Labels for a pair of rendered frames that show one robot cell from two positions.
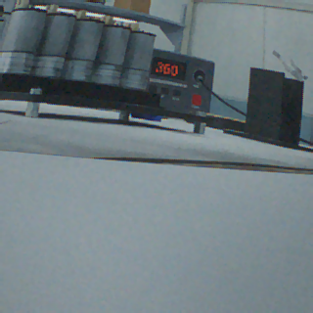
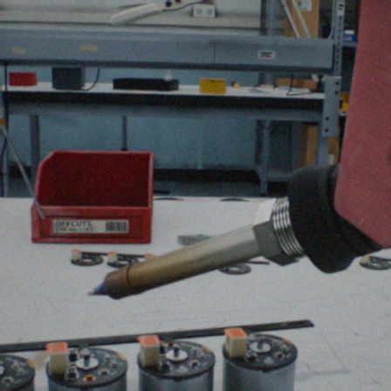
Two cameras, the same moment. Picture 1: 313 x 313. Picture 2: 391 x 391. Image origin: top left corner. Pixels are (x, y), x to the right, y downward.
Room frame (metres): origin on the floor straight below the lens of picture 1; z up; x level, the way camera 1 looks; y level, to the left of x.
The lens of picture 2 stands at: (0.23, -0.09, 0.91)
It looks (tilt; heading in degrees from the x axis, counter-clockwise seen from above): 13 degrees down; 39
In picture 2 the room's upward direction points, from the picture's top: 2 degrees clockwise
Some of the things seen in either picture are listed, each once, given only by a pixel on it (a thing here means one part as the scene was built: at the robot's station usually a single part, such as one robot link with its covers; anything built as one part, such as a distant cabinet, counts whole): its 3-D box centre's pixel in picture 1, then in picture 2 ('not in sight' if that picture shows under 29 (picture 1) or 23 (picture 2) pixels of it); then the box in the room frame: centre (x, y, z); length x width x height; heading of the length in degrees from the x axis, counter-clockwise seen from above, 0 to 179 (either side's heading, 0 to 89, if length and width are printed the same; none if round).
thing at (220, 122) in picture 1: (223, 122); not in sight; (0.70, -0.07, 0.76); 0.07 x 0.05 x 0.02; 30
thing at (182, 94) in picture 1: (152, 82); not in sight; (0.89, 0.02, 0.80); 0.15 x 0.12 x 0.10; 29
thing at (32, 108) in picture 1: (86, 108); not in sight; (0.34, 0.04, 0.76); 0.16 x 0.07 x 0.01; 146
